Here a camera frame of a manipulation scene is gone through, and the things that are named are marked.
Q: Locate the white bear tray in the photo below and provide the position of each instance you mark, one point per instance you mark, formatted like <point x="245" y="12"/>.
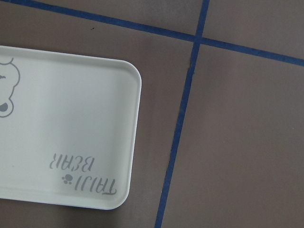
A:
<point x="67" y="128"/>

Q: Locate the blue tape line crosswise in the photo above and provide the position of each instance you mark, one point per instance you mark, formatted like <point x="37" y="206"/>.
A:
<point x="158" y="31"/>

